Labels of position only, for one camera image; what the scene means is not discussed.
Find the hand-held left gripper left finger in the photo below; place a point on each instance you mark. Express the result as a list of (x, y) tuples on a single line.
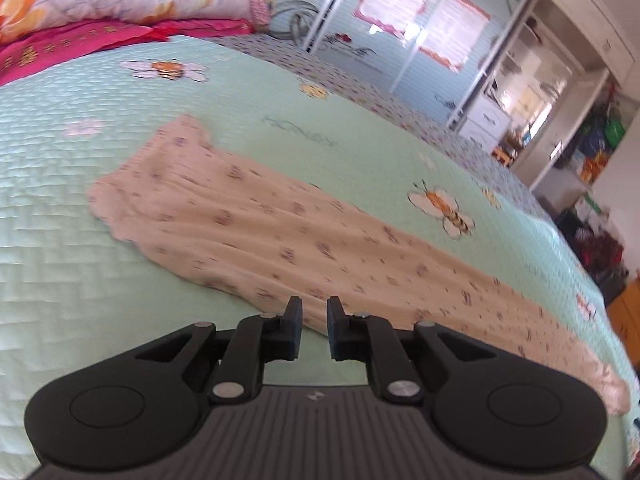
[(295, 330)]

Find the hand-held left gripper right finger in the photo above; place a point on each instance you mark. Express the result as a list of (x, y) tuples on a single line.
[(334, 330)]

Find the pink patterned cloth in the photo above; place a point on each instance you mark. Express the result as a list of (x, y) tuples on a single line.
[(300, 240)]

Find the pile of dark red clothes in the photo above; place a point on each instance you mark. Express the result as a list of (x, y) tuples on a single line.
[(595, 245)]

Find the green bee-print quilt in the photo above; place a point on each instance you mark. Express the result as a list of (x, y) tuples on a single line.
[(100, 285)]

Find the wooden dining chair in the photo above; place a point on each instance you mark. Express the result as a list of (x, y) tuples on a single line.
[(502, 155)]

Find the white drawer shelf unit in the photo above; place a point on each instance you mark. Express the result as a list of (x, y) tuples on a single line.
[(485, 120)]

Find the green white cardboard box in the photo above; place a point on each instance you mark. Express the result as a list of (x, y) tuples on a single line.
[(590, 205)]

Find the black armchair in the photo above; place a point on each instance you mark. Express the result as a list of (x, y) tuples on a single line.
[(615, 280)]

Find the wooden desk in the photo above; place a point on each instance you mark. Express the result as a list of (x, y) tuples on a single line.
[(627, 315)]

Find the sliding-door wardrobe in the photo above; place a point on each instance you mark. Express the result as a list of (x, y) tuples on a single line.
[(340, 20)]

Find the white room door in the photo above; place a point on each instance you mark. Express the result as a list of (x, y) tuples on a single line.
[(570, 125)]

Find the orange-framed poster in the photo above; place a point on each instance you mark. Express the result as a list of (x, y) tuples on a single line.
[(452, 30)]

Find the cluster of hanging bags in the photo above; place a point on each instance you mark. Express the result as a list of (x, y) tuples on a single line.
[(605, 130)]

